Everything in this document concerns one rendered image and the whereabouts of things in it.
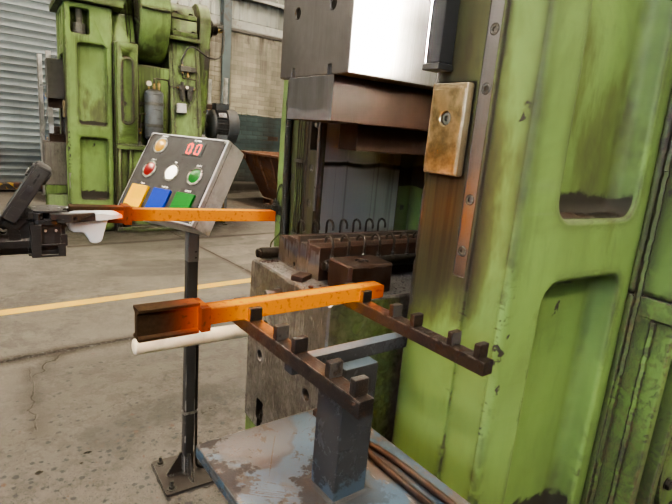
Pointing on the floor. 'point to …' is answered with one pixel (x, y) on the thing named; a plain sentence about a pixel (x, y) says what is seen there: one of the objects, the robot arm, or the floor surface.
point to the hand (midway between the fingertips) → (113, 211)
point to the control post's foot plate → (176, 482)
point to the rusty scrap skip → (264, 172)
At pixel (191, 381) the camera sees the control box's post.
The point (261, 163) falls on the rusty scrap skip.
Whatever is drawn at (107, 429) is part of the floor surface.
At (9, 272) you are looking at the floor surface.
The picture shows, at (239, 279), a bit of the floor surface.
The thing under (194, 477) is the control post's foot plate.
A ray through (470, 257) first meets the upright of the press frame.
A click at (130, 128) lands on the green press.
